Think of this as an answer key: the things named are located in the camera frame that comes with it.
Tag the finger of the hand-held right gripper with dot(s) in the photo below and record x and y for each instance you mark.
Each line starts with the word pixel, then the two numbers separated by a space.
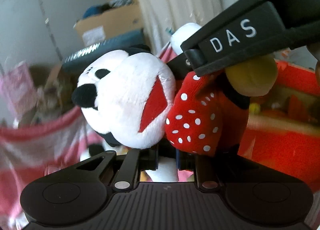
pixel 178 68
pixel 193 54

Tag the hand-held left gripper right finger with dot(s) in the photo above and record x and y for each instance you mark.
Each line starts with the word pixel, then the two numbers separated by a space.
pixel 178 162

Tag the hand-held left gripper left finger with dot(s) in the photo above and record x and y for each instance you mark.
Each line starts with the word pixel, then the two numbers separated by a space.
pixel 150 160

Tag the polka dot mouse plush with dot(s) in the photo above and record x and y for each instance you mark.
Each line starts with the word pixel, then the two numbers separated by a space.
pixel 125 89

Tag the red box with gold print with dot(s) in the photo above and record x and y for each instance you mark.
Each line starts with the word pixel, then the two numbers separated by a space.
pixel 275 150

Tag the person's right hand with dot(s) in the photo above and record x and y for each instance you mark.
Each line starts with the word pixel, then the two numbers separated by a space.
pixel 315 49

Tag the dark blue round basket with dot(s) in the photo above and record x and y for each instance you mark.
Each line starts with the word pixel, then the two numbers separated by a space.
pixel 112 44

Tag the large cardboard box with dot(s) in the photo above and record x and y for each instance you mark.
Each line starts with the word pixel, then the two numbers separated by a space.
pixel 112 19

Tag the pink printed box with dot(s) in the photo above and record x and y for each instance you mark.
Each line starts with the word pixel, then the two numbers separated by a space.
pixel 17 87

